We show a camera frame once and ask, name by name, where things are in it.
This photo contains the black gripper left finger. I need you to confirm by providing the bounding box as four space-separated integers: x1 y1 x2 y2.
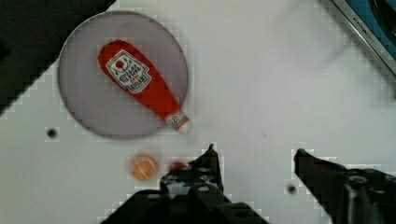
101 145 269 224

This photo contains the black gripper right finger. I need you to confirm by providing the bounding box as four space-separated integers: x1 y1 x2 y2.
294 148 396 224

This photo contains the red ketchup bottle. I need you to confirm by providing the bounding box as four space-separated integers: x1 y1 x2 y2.
97 39 191 134

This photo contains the grey round plate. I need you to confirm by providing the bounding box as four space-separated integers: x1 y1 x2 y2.
58 11 189 140

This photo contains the small red strawberry toy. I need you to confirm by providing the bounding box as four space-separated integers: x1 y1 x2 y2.
171 161 187 171

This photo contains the orange slice toy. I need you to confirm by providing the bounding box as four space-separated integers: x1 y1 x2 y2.
129 155 159 181

